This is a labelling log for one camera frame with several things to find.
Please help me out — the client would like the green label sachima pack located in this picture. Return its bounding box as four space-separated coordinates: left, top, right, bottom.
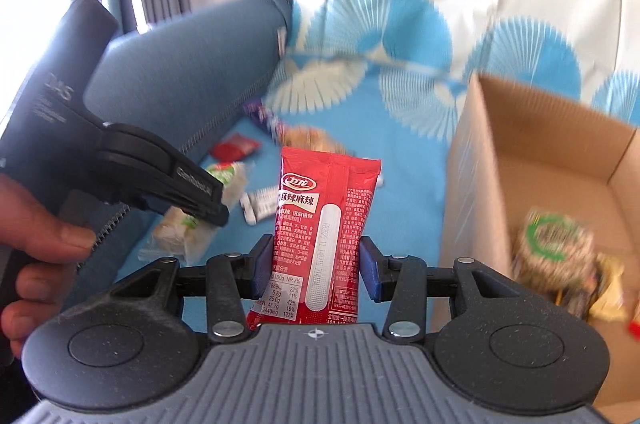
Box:
138 162 253 266

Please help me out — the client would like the silver foil snack packet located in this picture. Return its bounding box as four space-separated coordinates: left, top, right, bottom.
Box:
238 172 385 226

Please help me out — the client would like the red spicy strip packet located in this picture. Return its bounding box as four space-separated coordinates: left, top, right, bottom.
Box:
247 147 382 330

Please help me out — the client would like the small red sachet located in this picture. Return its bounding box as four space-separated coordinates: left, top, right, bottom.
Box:
209 133 262 163

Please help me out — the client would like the green label nut snack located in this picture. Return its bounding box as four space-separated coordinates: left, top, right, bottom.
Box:
512 209 598 319

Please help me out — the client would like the clear cracker bag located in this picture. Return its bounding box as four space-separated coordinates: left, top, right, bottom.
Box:
277 126 348 155

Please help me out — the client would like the purple candy bar wrapper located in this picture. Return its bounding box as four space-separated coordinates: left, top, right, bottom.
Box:
243 98 286 144

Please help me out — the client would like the person's left hand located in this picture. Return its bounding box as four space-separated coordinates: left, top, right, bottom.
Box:
1 176 96 358

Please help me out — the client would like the brown cardboard box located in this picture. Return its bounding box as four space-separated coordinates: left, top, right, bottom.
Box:
432 75 639 423

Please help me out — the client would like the yellow snack packet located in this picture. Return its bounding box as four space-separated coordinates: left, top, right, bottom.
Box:
589 253 627 322

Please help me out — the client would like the blue white patterned cover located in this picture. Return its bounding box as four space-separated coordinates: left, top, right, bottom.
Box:
264 0 639 265

